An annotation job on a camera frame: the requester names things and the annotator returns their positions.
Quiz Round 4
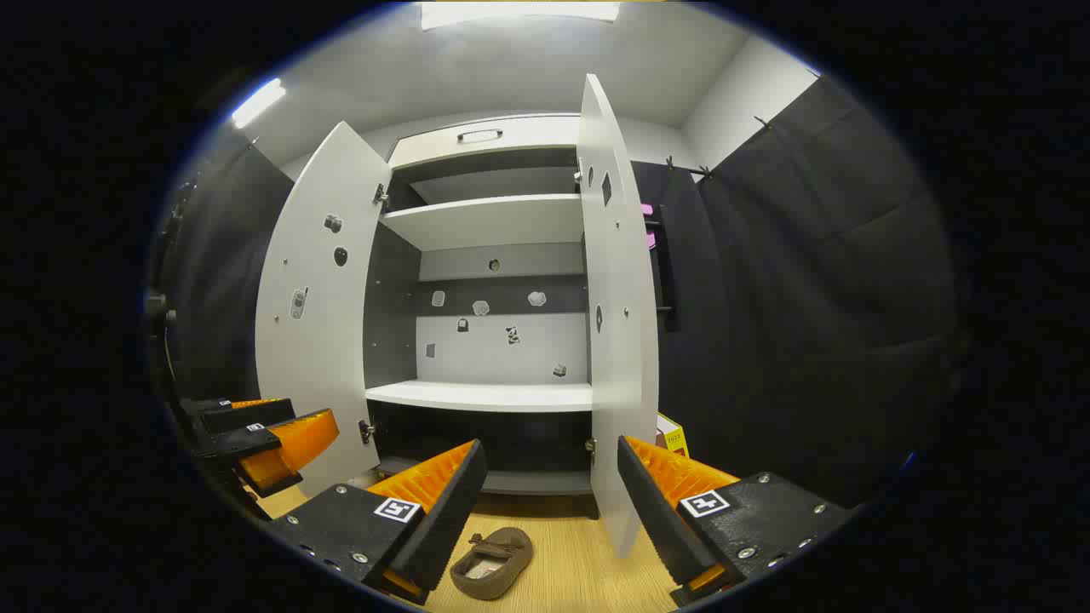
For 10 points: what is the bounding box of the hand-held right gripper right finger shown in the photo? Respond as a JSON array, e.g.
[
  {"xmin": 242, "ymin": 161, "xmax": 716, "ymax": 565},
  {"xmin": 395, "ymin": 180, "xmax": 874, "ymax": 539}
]
[{"xmin": 617, "ymin": 435, "xmax": 852, "ymax": 607}]

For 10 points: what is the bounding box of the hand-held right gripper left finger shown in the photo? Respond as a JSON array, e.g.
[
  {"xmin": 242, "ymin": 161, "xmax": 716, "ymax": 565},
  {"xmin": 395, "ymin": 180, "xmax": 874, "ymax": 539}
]
[{"xmin": 264, "ymin": 438, "xmax": 489, "ymax": 607}]

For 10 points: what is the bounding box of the brown fuzzy shoe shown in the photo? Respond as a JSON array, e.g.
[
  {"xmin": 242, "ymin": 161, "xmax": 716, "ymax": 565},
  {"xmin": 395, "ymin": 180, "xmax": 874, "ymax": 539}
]
[{"xmin": 450, "ymin": 527, "xmax": 535, "ymax": 601}]

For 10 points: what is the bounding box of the white cabinet door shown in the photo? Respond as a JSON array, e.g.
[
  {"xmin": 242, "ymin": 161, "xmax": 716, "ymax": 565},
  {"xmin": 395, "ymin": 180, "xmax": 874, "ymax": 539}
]
[
  {"xmin": 255, "ymin": 121, "xmax": 394, "ymax": 499},
  {"xmin": 577, "ymin": 73, "xmax": 661, "ymax": 559}
]

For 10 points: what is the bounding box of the white shoe cabinet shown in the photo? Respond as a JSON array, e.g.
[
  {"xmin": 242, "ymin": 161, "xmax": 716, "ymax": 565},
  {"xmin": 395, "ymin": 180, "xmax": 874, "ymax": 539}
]
[{"xmin": 362, "ymin": 113, "xmax": 597, "ymax": 522}]

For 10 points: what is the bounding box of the yellow cardboard box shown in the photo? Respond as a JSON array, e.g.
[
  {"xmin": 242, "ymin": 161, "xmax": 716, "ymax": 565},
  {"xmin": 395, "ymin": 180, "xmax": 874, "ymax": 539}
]
[{"xmin": 656, "ymin": 413, "xmax": 689, "ymax": 458}]

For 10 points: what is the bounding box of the black backdrop cloth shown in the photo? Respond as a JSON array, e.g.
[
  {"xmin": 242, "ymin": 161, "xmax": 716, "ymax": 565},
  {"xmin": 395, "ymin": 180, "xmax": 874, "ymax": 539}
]
[
  {"xmin": 166, "ymin": 140, "xmax": 295, "ymax": 405},
  {"xmin": 630, "ymin": 75, "xmax": 967, "ymax": 512}
]

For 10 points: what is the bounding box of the ceiling light panel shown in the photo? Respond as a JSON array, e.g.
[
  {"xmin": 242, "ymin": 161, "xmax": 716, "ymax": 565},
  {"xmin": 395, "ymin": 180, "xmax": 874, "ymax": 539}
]
[
  {"xmin": 420, "ymin": 0, "xmax": 622, "ymax": 32},
  {"xmin": 230, "ymin": 78, "xmax": 287, "ymax": 130}
]

